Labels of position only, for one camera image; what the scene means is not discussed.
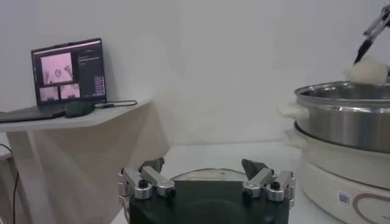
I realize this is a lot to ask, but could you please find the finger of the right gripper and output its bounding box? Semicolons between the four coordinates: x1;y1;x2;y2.
353;3;390;65

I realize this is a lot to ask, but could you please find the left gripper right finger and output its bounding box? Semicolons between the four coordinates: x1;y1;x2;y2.
241;158;297;209

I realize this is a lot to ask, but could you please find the thin black adapter cable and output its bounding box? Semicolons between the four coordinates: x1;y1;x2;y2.
106;99;138;108

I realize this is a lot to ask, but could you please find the black computer mouse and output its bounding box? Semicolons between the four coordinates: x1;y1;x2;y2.
64;100;96;119

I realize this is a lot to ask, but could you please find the stainless steel steamer basket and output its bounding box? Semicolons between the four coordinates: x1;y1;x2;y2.
277;79;390;154

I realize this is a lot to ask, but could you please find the cream electric cooker pot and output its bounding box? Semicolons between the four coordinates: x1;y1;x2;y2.
285;121;390;224

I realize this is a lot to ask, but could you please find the black laptop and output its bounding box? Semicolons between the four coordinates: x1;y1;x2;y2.
0;38;107;124

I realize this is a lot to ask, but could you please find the round glass pot lid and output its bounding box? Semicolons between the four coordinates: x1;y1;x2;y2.
166;167;249;183

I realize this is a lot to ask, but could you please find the black hanging cable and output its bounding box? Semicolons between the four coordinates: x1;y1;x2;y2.
0;142;20;224

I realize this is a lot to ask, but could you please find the white steamed baozi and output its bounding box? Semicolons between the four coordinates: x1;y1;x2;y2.
345;59;390;86

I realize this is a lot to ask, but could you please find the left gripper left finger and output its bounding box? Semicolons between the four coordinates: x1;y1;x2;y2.
117;157;177;220

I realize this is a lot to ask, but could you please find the white side table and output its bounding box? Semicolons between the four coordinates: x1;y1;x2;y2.
0;99;171;224

